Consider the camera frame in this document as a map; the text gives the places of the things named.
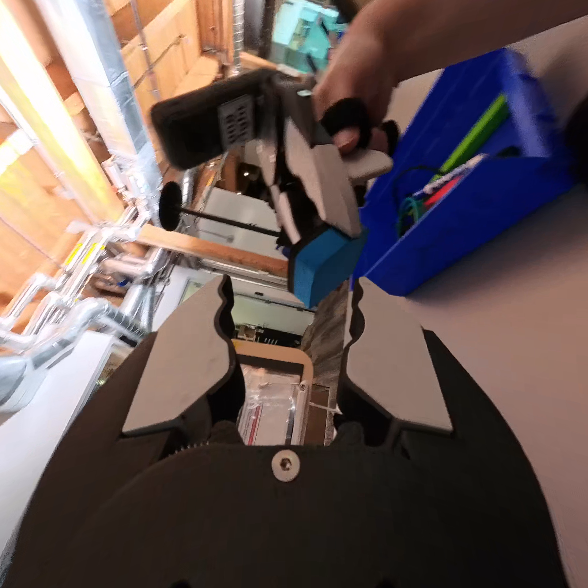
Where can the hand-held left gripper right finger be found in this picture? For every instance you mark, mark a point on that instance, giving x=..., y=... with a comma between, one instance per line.
x=395, y=372

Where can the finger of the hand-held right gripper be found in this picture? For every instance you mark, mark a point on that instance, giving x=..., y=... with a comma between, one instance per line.
x=278, y=193
x=326, y=188

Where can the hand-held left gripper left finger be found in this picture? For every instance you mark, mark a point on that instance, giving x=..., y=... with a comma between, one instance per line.
x=183, y=372

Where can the blue whiteboard eraser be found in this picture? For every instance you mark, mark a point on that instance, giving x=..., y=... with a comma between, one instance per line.
x=321, y=266

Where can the red item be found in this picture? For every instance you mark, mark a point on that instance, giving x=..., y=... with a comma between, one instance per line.
x=443, y=193

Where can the blue white marker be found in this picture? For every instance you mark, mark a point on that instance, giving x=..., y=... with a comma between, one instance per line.
x=454, y=173

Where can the blue plastic bin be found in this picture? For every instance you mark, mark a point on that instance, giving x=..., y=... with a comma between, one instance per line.
x=459, y=239

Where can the person's right forearm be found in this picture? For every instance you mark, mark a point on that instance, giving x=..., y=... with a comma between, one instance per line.
x=482, y=32

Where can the person's right hand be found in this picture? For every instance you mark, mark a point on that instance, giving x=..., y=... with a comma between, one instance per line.
x=363, y=59

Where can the black framed instruction board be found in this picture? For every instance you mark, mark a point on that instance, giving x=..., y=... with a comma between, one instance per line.
x=275, y=413

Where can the bundle of silver pipes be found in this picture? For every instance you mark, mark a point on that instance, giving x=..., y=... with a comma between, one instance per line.
x=82, y=257

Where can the green bar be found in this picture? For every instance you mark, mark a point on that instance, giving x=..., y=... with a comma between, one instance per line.
x=477, y=131

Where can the person's dark clothing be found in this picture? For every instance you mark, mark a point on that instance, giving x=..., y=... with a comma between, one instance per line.
x=579, y=138

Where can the wooden support post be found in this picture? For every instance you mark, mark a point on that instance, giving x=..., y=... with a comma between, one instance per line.
x=206, y=248

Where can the large silver ventilation duct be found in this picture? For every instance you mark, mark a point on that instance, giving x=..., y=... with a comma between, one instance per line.
x=105, y=69

